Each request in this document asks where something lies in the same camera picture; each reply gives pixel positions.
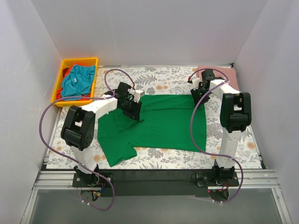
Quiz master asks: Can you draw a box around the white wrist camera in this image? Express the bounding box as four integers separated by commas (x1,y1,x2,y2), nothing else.
129,89,145,103
187,77,201,90

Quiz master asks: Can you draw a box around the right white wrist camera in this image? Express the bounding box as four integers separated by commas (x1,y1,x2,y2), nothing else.
187,77,201,90

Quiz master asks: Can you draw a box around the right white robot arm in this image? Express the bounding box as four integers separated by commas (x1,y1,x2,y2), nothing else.
187,68,252,186

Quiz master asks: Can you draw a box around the aluminium frame rail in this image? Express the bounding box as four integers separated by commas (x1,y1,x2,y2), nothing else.
21,169,291,224

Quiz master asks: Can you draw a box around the green t-shirt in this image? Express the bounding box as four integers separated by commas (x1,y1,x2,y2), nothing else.
97,95,206,167

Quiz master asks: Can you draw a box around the yellow plastic bin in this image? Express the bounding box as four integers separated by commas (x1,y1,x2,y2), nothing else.
50,57,99,107

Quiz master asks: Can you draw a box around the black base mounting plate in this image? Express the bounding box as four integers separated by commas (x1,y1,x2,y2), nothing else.
71,168,240,198

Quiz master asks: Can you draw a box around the teal t-shirt in bin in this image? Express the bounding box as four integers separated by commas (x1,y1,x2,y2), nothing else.
61,64,97,98

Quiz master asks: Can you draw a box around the floral patterned table mat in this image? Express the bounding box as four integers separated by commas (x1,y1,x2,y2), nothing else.
44,67,262,169

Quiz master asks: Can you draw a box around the purple cable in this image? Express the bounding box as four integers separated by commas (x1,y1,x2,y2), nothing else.
38,68,136,211
187,69,244,204

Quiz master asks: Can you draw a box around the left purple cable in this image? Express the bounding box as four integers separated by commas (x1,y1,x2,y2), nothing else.
38,68,136,211

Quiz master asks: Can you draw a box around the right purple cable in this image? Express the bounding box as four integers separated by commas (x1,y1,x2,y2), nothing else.
187,69,244,204

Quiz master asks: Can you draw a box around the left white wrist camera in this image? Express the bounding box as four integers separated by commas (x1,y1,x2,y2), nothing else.
129,89,145,103

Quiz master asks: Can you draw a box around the orange t-shirt in bin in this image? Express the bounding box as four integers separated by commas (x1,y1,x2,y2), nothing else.
55,61,92,103

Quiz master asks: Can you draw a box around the pink folded t-shirt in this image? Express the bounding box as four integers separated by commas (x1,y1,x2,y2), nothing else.
196,66,239,90

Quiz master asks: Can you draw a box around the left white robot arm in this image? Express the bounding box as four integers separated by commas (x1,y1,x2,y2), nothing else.
61,82,145,187

